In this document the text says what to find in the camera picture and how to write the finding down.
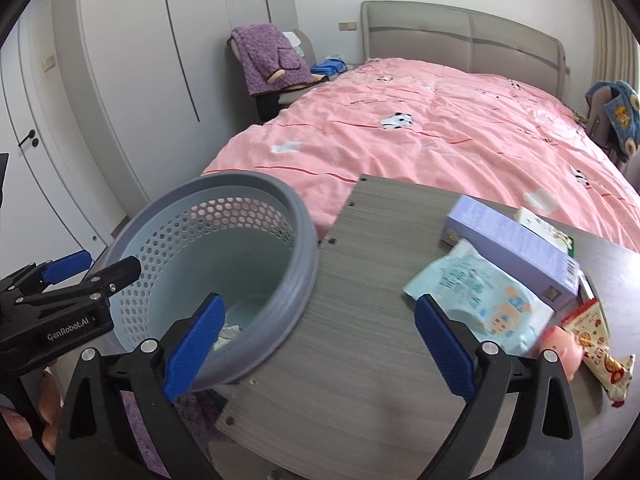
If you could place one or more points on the pink pig toy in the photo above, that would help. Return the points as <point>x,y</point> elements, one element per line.
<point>565,345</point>

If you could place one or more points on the lavender long carton box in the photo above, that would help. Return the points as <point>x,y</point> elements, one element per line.
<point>549,273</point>

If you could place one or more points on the white door with handle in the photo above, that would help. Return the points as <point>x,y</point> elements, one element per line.
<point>40,220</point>

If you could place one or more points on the red white snack wrapper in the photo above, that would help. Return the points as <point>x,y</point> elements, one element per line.
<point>588,325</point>

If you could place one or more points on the white tissue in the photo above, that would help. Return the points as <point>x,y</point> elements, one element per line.
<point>227,334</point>

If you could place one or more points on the grey chair left of bed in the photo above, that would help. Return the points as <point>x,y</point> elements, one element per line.
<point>268,105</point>

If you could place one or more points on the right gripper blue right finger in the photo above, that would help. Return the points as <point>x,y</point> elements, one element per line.
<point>543,439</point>

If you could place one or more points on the green white small box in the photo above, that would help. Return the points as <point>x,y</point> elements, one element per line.
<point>545,230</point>

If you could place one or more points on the pink bed duvet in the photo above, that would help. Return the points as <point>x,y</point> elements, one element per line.
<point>481,135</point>

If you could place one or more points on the blue denim bear jacket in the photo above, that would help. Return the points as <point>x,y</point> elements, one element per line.
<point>617,115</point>

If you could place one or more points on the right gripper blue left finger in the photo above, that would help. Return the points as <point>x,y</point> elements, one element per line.
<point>95,438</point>

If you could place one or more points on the blue bag on nightstand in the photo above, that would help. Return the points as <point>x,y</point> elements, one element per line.
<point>329,67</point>

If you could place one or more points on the grey upholstered headboard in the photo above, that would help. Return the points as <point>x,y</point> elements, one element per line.
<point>471,41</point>

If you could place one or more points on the grey perforated trash basket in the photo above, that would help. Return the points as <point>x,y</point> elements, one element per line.
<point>246,236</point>

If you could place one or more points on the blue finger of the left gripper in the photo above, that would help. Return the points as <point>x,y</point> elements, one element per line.
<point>37,277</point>
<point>105,282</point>

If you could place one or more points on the blue baby wipes pack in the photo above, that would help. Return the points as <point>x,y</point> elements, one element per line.
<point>472,290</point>

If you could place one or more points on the purple fluffy rug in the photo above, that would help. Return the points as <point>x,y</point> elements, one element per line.
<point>198,412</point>

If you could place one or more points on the beige curtain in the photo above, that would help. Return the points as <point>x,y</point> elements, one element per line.
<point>616,49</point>

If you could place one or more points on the purple knitted blanket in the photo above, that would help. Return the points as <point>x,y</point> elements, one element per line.
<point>269,62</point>

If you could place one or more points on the white wardrobe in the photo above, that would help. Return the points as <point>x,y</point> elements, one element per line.
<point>154,86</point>

